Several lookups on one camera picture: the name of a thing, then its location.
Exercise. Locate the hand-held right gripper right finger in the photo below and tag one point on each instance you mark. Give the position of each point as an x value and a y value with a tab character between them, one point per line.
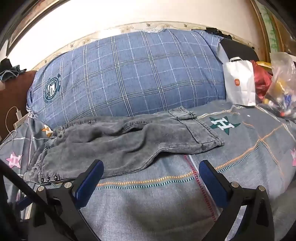
212	183

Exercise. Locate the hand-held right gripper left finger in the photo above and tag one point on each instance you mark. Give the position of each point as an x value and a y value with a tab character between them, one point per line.
90	183

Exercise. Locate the grey denim pants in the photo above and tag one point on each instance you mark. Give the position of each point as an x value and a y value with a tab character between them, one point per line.
115	143

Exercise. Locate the grey printed bed sheet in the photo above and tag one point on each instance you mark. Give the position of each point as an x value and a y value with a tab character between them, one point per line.
161	197

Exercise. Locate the white paper bag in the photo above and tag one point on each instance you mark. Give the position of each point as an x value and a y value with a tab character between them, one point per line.
240	85

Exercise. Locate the red plastic bag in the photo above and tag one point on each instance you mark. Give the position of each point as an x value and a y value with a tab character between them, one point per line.
262	81

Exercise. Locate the brown wooden headboard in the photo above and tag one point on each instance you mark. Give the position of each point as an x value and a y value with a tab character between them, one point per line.
13	92

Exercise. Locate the blue plaid pillow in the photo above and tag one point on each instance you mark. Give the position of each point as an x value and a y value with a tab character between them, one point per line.
138	74

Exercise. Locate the clear plastic bag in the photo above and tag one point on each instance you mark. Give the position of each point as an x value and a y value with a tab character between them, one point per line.
282	76

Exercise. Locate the yellow packet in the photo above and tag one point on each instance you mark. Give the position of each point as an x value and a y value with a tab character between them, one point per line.
263	64

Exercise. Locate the black cushion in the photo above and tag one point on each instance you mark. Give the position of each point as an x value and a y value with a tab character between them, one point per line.
240	49

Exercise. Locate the dark blue cloth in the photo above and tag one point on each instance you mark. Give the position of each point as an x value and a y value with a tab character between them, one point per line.
9	71

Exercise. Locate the brown wooden frame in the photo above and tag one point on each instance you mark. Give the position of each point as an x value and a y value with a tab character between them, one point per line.
275	30

